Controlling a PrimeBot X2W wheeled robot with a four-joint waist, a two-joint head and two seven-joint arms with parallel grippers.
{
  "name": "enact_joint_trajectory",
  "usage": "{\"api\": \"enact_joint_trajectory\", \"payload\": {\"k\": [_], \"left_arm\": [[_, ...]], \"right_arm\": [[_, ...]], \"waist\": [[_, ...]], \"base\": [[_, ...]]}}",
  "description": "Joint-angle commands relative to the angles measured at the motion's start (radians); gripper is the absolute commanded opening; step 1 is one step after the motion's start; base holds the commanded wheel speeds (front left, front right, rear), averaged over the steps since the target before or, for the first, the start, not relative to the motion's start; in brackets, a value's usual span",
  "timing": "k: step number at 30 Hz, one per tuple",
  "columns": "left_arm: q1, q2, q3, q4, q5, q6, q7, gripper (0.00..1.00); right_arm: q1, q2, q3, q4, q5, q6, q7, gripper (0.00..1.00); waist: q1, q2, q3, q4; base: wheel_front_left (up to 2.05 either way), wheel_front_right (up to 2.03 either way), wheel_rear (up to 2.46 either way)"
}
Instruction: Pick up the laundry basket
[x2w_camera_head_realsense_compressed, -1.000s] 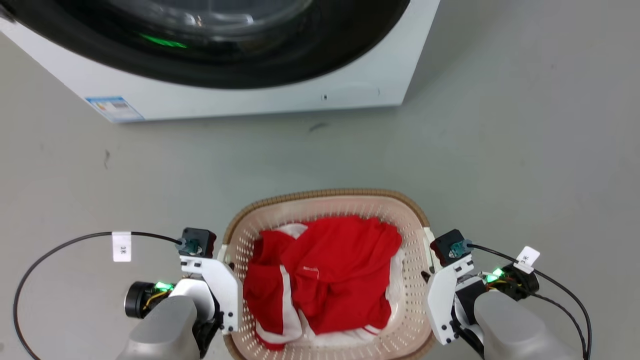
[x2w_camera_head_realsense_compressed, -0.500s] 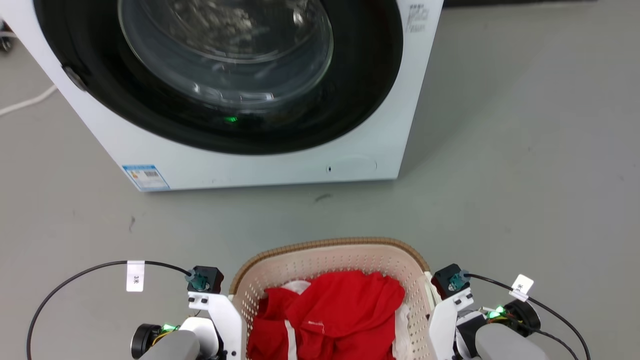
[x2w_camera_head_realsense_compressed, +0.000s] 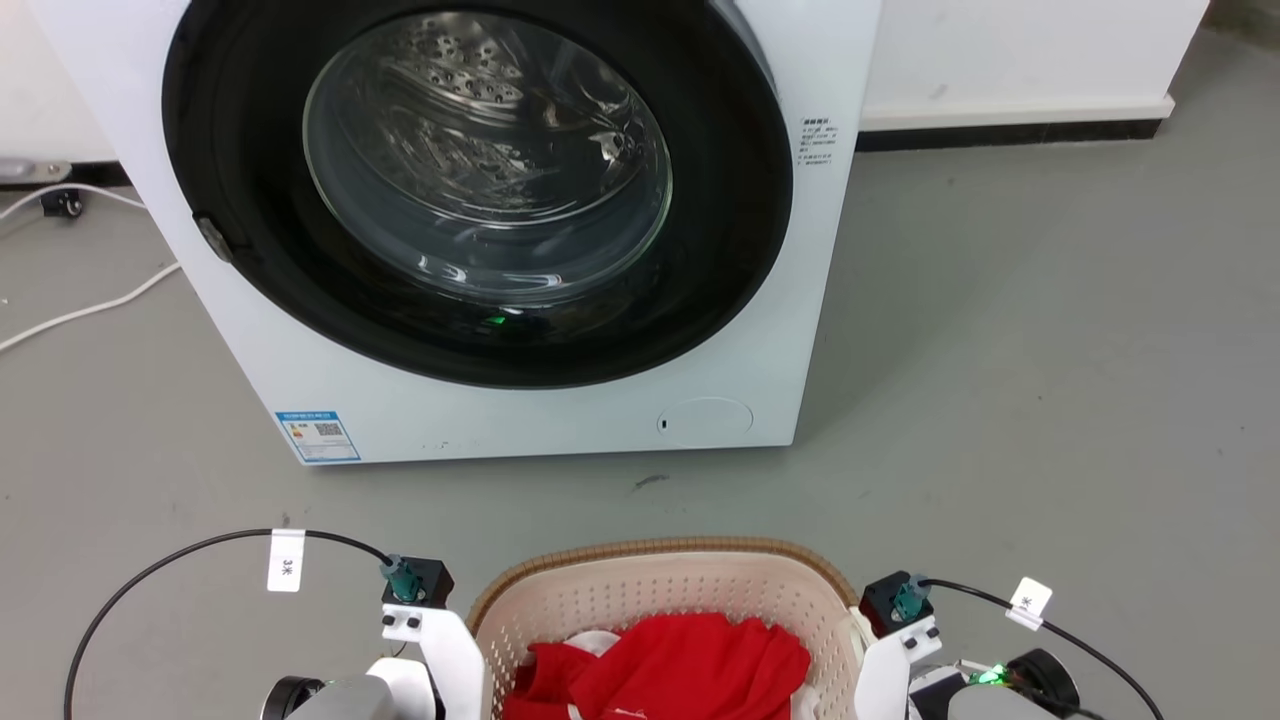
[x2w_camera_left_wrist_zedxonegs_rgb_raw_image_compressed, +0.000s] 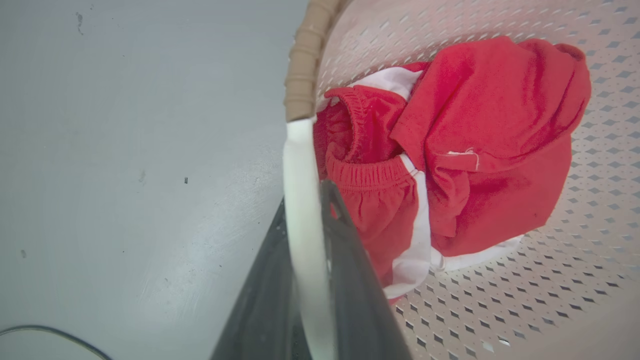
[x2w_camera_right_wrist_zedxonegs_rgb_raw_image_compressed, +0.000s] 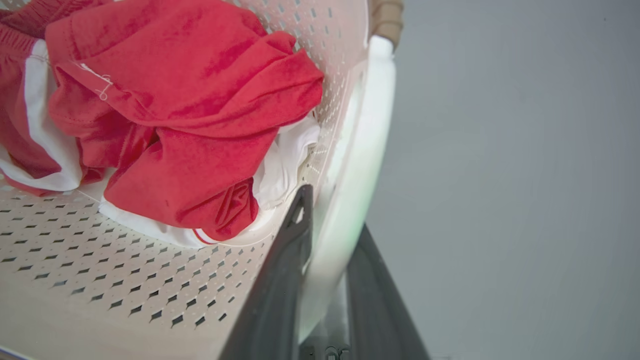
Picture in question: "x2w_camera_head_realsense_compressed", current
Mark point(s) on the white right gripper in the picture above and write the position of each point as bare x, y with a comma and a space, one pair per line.
885, 675

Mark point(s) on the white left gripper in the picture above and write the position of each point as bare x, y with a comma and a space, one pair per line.
455, 660

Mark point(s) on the beige perforated laundry basket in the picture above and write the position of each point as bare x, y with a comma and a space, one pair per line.
660, 590

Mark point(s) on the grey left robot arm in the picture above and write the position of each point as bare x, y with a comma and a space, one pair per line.
335, 700

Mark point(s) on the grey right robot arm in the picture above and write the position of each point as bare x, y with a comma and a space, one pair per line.
1000, 700

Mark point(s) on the red garment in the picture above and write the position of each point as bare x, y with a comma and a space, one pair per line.
680, 665

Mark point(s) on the white front-load washing machine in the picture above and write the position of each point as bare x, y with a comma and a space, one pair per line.
520, 420

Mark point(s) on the blue energy label sticker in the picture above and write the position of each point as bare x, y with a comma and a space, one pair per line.
318, 436

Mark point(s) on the round white filter cover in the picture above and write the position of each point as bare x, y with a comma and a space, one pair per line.
705, 422

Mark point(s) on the black round washer door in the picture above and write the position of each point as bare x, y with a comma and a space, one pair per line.
480, 190

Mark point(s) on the grey washer door latch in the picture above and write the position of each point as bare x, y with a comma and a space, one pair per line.
214, 239

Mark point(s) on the small text sticker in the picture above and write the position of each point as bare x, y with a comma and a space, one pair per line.
817, 143

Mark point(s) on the black skirting strip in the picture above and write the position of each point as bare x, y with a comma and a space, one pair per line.
1010, 134

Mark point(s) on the small black plug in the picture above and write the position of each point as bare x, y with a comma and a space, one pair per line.
62, 203

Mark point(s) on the grey metal foot plate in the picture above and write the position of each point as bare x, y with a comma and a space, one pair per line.
30, 170

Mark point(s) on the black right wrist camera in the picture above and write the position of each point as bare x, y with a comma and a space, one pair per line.
885, 600

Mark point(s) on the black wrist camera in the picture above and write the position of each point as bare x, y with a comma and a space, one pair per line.
425, 580
885, 600

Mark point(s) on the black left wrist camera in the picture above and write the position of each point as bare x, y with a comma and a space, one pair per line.
425, 580

